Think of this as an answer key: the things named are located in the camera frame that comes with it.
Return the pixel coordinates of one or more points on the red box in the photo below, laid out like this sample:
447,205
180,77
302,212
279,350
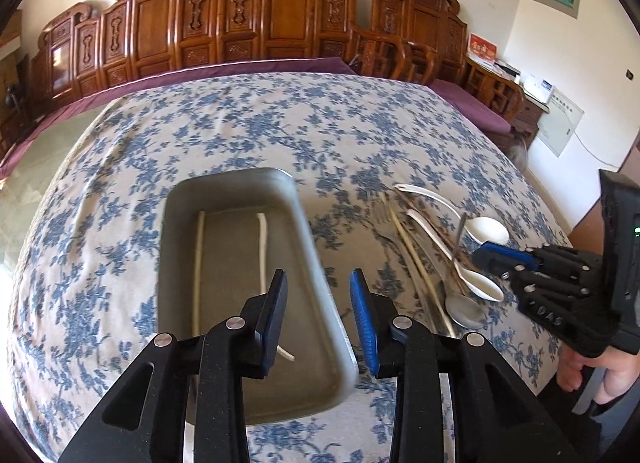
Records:
482,47

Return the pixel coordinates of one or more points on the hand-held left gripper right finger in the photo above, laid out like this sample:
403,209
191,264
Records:
364,323

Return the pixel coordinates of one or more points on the purple tablecloth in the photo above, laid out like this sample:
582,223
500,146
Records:
225,68

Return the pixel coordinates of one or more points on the grey metal tray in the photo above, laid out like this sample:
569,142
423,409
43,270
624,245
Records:
235,253

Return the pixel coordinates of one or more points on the white ceramic spoon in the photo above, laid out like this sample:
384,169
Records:
487,232

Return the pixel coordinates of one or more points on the wooden armchair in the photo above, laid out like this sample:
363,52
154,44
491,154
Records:
492,90
425,60
380,50

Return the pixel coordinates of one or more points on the white and blue carton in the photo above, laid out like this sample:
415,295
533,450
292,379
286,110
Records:
536,87

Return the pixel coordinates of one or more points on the metal spoon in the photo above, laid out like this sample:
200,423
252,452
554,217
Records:
465,313

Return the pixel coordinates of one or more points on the white electrical panel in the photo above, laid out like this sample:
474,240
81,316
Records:
562,123

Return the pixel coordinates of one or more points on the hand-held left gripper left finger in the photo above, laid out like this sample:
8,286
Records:
276,323

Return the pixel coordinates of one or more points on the wooden side cabinet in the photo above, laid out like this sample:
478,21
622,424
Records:
529,115

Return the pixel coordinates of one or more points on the white electric fan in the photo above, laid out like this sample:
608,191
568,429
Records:
519,153

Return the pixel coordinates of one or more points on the blue floral tablecloth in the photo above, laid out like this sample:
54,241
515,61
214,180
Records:
250,133

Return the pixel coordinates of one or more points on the white chopstick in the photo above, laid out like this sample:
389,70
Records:
262,253
200,263

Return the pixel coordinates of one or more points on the person's right hand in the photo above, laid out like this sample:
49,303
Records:
622,378

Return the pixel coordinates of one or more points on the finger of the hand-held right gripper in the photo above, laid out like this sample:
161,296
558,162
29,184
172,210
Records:
500,255
520,283

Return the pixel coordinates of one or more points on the carved wooden bench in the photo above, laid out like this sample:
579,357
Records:
425,13
290,8
62,58
152,18

